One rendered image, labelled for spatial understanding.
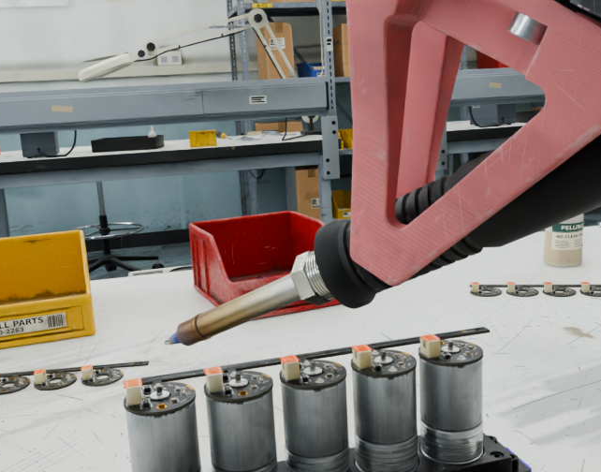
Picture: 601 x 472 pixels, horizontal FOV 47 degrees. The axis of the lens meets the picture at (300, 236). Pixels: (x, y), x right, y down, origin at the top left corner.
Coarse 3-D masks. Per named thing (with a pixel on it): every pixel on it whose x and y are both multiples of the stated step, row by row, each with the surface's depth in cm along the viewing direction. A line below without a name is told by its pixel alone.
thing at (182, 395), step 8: (152, 384) 25; (168, 384) 25; (176, 384) 25; (184, 384) 25; (144, 392) 25; (152, 392) 25; (176, 392) 25; (184, 392) 24; (192, 392) 25; (144, 400) 24; (168, 400) 24; (176, 400) 24; (184, 400) 24; (192, 400) 24; (128, 408) 24; (136, 408) 23; (144, 408) 23; (152, 408) 23; (160, 408) 23; (168, 408) 23; (176, 408) 23
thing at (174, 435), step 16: (160, 384) 25; (160, 400) 24; (128, 416) 24; (144, 416) 23; (160, 416) 23; (176, 416) 23; (192, 416) 24; (128, 432) 24; (144, 432) 23; (160, 432) 23; (176, 432) 24; (192, 432) 24; (144, 448) 24; (160, 448) 23; (176, 448) 24; (192, 448) 24; (144, 464) 24; (160, 464) 24; (176, 464) 24; (192, 464) 24
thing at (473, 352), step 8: (456, 344) 28; (464, 344) 28; (472, 344) 28; (464, 352) 27; (472, 352) 27; (480, 352) 27; (424, 360) 27; (432, 360) 26; (440, 360) 26; (448, 360) 26; (456, 360) 26; (464, 360) 26; (472, 360) 26
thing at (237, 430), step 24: (240, 384) 25; (216, 408) 24; (240, 408) 24; (264, 408) 24; (216, 432) 24; (240, 432) 24; (264, 432) 25; (216, 456) 25; (240, 456) 24; (264, 456) 25
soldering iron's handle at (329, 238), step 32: (480, 160) 16; (576, 160) 15; (416, 192) 17; (544, 192) 15; (576, 192) 15; (512, 224) 16; (544, 224) 16; (320, 256) 18; (448, 256) 17; (352, 288) 18; (384, 288) 18
